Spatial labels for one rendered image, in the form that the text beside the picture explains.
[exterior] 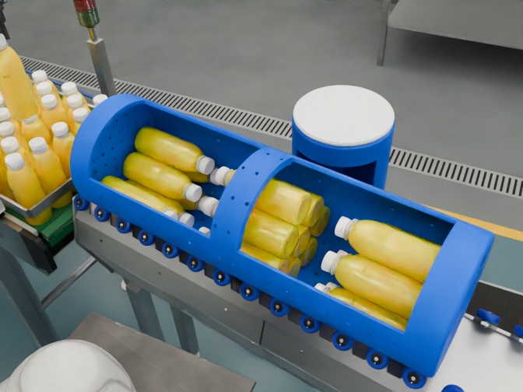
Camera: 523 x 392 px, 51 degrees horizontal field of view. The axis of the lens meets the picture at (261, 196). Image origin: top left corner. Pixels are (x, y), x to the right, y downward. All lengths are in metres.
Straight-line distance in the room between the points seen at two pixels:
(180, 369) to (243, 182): 0.37
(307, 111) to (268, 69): 2.20
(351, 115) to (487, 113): 2.02
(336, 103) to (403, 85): 2.06
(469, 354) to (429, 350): 0.26
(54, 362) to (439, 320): 0.57
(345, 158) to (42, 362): 0.95
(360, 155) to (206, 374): 0.72
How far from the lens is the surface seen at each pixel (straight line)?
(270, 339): 1.25
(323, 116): 1.54
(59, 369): 0.78
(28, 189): 1.48
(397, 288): 1.00
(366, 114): 1.55
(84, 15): 1.82
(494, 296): 2.33
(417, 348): 0.98
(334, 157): 1.47
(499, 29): 3.77
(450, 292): 0.93
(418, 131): 3.26
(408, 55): 3.95
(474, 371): 1.20
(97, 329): 1.15
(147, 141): 1.34
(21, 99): 1.46
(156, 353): 1.10
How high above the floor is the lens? 1.94
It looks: 44 degrees down
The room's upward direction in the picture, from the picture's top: 3 degrees counter-clockwise
